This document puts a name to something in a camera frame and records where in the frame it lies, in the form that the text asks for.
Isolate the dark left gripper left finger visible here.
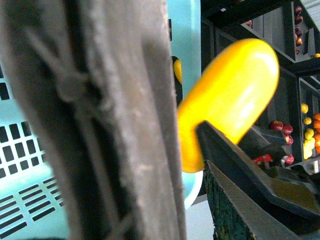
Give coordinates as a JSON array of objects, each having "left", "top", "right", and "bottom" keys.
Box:
[{"left": 0, "top": 0, "right": 187, "bottom": 240}]

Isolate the yellow lemon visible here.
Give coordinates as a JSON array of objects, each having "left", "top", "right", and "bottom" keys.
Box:
[{"left": 173, "top": 58, "right": 183, "bottom": 85}]

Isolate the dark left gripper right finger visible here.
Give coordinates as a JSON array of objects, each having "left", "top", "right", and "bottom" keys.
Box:
[{"left": 196, "top": 121, "right": 320, "bottom": 240}]

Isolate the light blue plastic basket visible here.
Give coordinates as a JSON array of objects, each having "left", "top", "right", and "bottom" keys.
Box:
[{"left": 0, "top": 0, "right": 203, "bottom": 240}]

